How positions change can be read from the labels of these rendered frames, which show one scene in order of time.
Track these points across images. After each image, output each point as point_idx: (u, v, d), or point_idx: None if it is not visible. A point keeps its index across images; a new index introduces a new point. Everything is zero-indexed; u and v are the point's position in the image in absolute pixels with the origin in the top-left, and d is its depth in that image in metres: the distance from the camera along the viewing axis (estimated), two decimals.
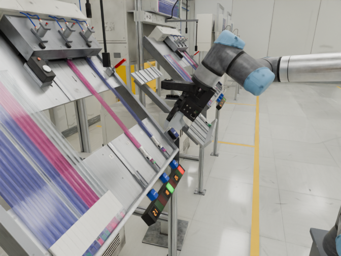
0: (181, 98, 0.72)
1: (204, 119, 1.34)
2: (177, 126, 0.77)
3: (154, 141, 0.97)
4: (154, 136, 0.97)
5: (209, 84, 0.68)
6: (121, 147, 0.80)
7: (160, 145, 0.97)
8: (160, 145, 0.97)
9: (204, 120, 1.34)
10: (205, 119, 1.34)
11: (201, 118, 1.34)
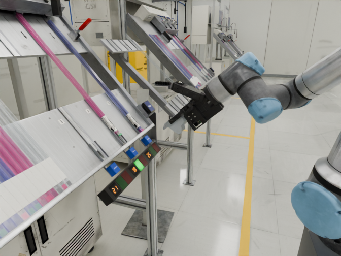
0: (189, 106, 0.72)
1: (188, 97, 1.21)
2: (177, 130, 0.78)
3: (130, 120, 0.84)
4: (129, 115, 0.85)
5: (220, 100, 0.69)
6: (76, 114, 0.68)
7: (136, 124, 0.84)
8: (137, 124, 0.85)
9: (189, 99, 1.21)
10: (189, 98, 1.21)
11: (184, 96, 1.21)
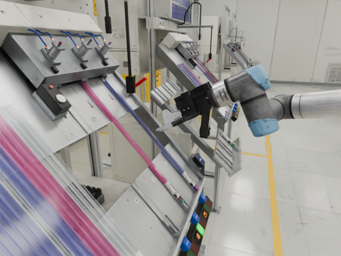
0: None
1: (227, 138, 1.21)
2: None
3: (185, 179, 0.84)
4: (185, 172, 0.85)
5: None
6: (145, 187, 0.68)
7: (192, 183, 0.84)
8: (193, 182, 0.85)
9: (227, 139, 1.21)
10: (227, 138, 1.21)
11: (223, 137, 1.21)
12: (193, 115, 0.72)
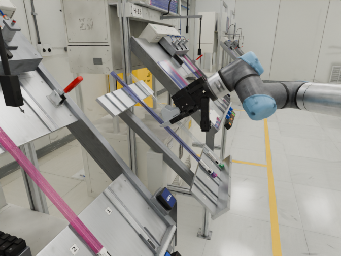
0: None
1: (213, 158, 0.92)
2: (168, 108, 0.81)
3: (203, 166, 0.82)
4: (202, 160, 0.82)
5: None
6: None
7: (210, 170, 0.82)
8: (210, 169, 0.82)
9: (214, 159, 0.92)
10: (214, 158, 0.92)
11: (209, 156, 0.92)
12: (188, 113, 0.73)
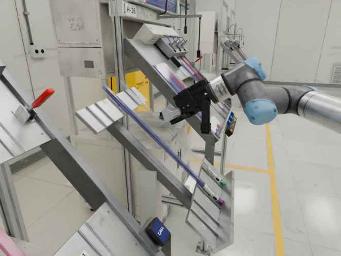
0: None
1: (214, 174, 0.82)
2: (169, 108, 0.81)
3: (208, 192, 0.72)
4: (206, 185, 0.72)
5: None
6: None
7: (216, 196, 0.72)
8: (216, 195, 0.73)
9: (214, 176, 0.82)
10: (215, 175, 0.82)
11: (209, 172, 0.82)
12: (189, 115, 0.73)
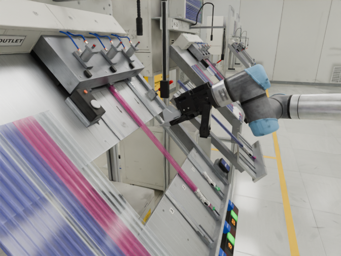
0: None
1: (209, 180, 0.81)
2: (170, 108, 0.81)
3: (245, 151, 1.09)
4: (244, 146, 1.09)
5: None
6: (178, 195, 0.65)
7: (250, 154, 1.09)
8: (250, 153, 1.09)
9: (209, 181, 0.81)
10: (210, 180, 0.81)
11: (204, 177, 0.82)
12: (188, 117, 0.72)
